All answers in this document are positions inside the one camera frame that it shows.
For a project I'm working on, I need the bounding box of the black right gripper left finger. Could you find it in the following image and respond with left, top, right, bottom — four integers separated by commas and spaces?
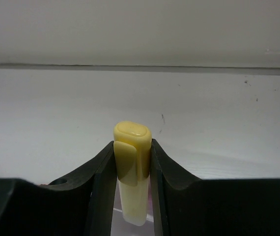
0, 143, 116, 236

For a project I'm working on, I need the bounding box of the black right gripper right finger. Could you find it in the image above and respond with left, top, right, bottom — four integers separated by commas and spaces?
150, 140, 280, 236

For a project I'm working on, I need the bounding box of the yellow highlighter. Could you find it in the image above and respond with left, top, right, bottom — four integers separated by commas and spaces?
113, 121, 152, 221

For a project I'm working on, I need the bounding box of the pink highlighter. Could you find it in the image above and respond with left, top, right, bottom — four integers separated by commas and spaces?
147, 188, 153, 210

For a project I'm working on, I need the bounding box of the white compartment organizer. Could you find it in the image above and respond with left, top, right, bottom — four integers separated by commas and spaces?
111, 208, 155, 236

